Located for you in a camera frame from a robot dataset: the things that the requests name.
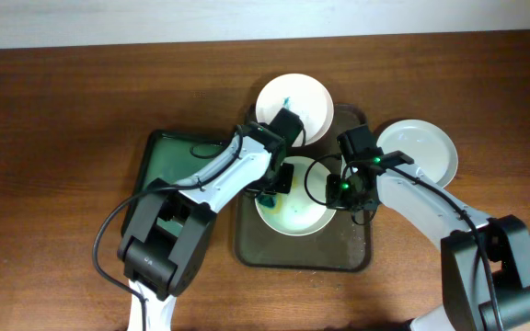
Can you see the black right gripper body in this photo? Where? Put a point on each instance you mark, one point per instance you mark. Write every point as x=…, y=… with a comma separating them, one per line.
x=343, y=191

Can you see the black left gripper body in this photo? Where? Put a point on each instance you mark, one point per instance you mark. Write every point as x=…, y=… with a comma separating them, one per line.
x=278, y=182

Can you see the green and yellow sponge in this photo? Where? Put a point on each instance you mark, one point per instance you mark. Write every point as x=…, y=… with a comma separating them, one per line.
x=267, y=202

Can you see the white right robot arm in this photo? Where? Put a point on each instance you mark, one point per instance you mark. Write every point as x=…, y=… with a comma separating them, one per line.
x=485, y=261

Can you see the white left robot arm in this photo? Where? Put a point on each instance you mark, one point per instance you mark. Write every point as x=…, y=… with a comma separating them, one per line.
x=166, y=238

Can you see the dark brown tray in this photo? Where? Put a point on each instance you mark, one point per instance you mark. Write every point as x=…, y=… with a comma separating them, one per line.
x=344, y=245

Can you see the green tray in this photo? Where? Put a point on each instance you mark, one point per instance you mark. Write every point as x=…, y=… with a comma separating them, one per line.
x=167, y=156

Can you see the white plate with blue stain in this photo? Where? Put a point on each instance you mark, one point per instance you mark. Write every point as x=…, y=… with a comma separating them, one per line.
x=302, y=95

